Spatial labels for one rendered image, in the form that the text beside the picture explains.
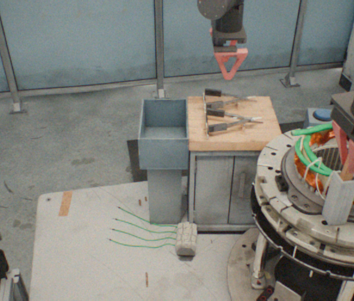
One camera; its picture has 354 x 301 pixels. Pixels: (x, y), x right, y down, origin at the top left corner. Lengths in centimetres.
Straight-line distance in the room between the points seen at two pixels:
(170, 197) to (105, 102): 217
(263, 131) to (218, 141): 11
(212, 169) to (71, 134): 199
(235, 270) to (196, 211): 16
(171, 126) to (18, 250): 130
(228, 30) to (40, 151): 201
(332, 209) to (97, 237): 61
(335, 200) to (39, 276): 68
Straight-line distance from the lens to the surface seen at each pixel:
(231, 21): 92
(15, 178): 262
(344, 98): 64
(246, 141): 93
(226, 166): 98
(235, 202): 105
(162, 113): 109
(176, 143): 93
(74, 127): 295
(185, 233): 106
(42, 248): 113
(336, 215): 72
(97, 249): 110
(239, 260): 104
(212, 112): 97
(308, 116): 111
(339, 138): 64
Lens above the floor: 160
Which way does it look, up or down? 37 degrees down
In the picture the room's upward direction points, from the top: straight up
